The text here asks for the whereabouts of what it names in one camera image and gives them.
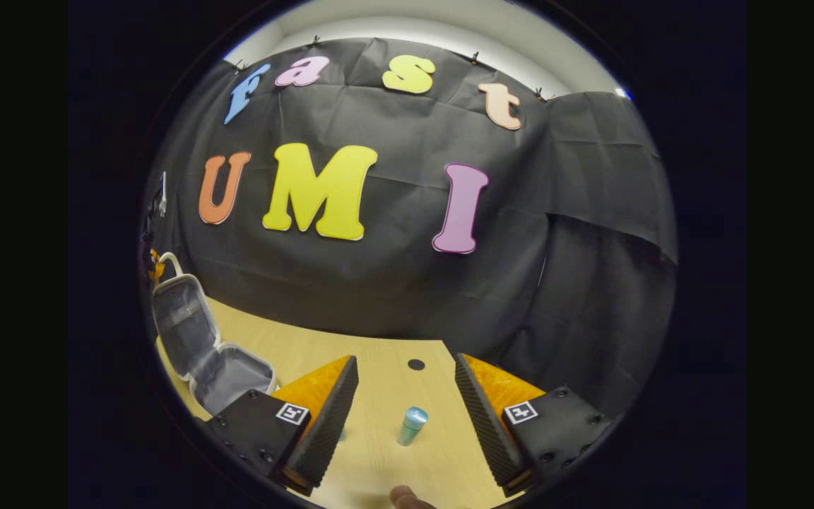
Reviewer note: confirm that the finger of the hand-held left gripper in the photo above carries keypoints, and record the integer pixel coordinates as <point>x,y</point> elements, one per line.
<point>157,268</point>

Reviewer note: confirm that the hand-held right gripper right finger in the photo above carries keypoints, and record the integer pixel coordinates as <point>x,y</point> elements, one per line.
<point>485,424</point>

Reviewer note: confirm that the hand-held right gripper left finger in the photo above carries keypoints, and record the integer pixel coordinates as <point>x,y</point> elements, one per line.
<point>326,424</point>

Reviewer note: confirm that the teal skin care tube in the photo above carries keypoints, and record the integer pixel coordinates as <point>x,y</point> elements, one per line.
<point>413,425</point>

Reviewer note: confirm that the white suitcase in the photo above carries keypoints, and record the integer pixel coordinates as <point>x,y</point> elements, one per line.
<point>237,375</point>

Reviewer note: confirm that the black backdrop cloth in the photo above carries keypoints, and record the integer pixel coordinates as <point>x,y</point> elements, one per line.
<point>393,283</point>

